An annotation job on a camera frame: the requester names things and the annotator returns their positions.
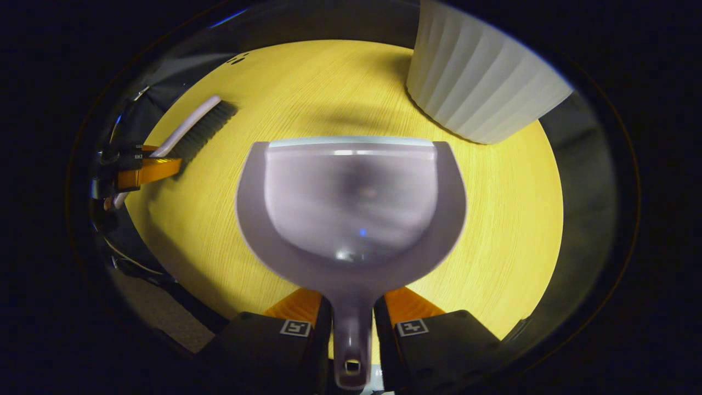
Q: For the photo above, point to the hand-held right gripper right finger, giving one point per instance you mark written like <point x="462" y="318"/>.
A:
<point x="439" y="345"/>

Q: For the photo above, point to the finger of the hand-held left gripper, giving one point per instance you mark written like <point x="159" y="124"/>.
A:
<point x="151" y="171"/>
<point x="123" y="153"/>

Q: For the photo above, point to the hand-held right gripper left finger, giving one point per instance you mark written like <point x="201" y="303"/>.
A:
<point x="263" y="351"/>

